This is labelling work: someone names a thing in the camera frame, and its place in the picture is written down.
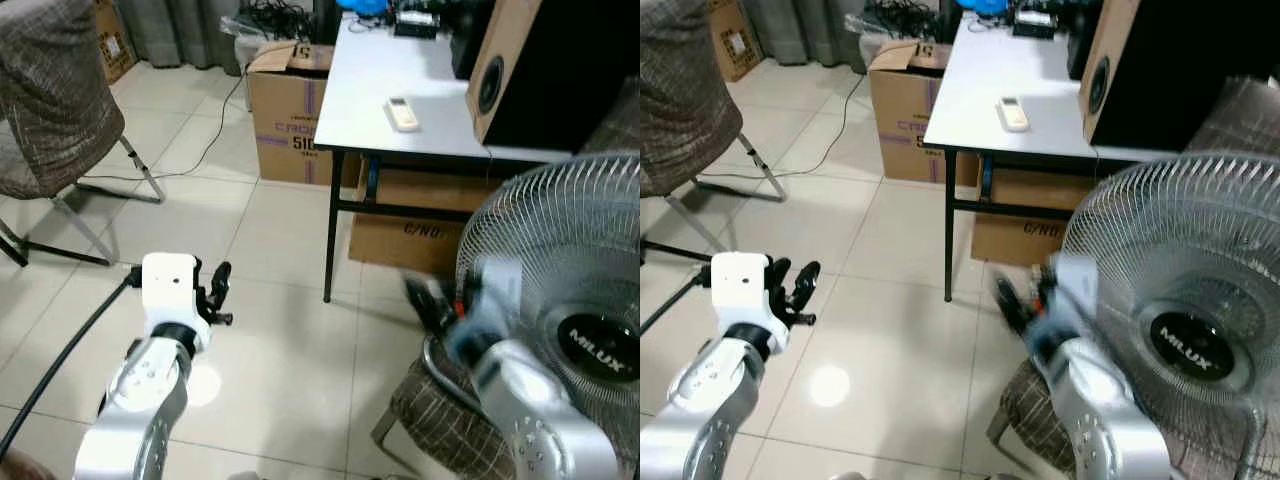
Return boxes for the white table with black legs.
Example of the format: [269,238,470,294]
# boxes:
[921,8,1280,304]
[314,8,641,304]

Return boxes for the cardboard box with purple print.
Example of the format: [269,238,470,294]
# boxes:
[867,39,983,187]
[245,41,363,188]

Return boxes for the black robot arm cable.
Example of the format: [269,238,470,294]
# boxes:
[640,270,714,337]
[0,266,144,463]

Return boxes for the wooden speaker with black front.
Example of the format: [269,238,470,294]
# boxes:
[1078,0,1280,153]
[465,0,641,153]

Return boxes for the black electronic device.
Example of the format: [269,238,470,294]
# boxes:
[1011,8,1062,40]
[392,8,442,40]

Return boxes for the grey wire-guard electric fan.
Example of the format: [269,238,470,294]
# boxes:
[1060,151,1280,480]
[455,151,641,480]

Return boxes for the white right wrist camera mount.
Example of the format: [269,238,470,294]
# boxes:
[1040,253,1101,346]
[455,256,524,346]

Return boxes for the white remote control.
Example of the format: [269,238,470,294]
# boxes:
[385,96,422,134]
[996,96,1032,134]

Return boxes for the brown plaid chair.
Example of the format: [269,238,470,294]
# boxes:
[372,335,521,480]
[985,352,1103,480]
[640,0,787,263]
[0,0,167,268]

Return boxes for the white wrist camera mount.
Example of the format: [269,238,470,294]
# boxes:
[709,251,773,329]
[1040,253,1101,346]
[455,256,524,346]
[140,252,203,327]

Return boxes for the plain brown cardboard box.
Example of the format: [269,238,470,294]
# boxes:
[969,163,1091,268]
[348,163,506,279]

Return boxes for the grey curtain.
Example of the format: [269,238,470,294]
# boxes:
[743,0,866,68]
[118,0,246,73]

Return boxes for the small labelled cardboard box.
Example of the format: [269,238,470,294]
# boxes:
[704,0,767,84]
[93,0,138,84]

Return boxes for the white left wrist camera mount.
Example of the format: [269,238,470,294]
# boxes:
[140,252,203,327]
[709,251,773,329]

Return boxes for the thin black floor cable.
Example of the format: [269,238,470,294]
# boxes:
[75,68,251,188]
[697,72,873,183]

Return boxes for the tangle of black cables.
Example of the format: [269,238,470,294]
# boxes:
[220,0,323,49]
[845,0,946,46]

